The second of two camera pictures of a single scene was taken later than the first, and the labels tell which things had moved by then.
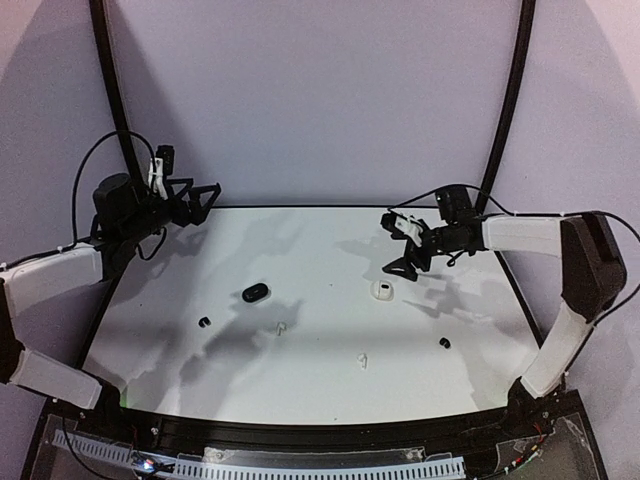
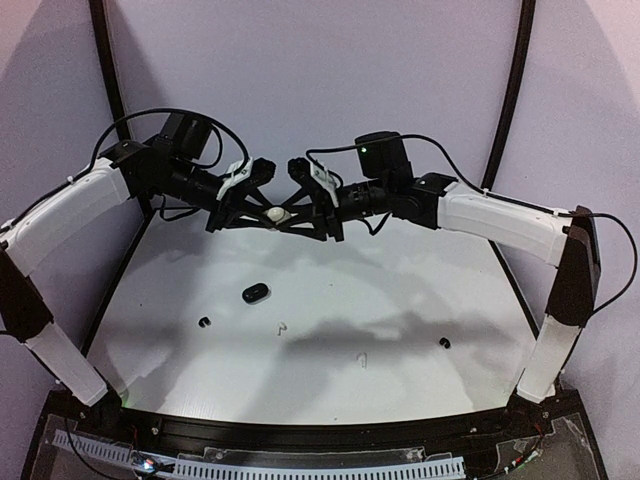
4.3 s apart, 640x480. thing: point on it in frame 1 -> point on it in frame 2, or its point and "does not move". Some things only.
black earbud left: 206,321 does not move
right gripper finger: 401,267 -> 298,219
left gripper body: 179,204 -> 223,204
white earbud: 363,359 does not move
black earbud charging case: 255,292 does not move
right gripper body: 420,251 -> 330,210
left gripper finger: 198,211 -> 253,220
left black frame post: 112,84 does not move
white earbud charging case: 382,290 -> 277,214
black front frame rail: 168,430 does not move
